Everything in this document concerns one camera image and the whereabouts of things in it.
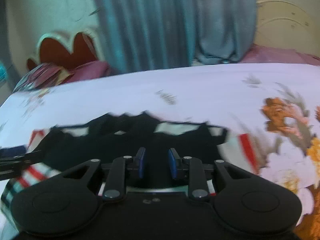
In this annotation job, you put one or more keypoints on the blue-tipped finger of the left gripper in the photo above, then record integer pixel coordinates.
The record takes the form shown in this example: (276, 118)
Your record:
(16, 159)

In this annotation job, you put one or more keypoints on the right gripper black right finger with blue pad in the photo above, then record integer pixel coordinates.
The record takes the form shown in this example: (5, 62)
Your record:
(192, 170)

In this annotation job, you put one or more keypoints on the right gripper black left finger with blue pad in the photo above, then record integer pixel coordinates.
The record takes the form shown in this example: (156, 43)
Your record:
(119, 172)

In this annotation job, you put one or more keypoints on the white striped small garment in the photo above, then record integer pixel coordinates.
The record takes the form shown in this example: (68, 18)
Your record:
(56, 149)

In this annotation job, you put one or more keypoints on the magenta pillow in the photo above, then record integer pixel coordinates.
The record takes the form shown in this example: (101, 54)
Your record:
(89, 71)

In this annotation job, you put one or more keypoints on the floral white bed sheet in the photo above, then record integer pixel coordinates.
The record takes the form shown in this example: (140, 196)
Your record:
(271, 111)

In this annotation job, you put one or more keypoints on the red scalloped headboard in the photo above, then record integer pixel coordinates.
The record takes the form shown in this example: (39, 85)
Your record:
(67, 49)

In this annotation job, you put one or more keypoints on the blue-grey curtain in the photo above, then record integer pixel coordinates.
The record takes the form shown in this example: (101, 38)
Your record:
(141, 35)

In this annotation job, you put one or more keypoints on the cream wardrobe door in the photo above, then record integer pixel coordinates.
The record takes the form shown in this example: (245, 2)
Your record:
(288, 24)

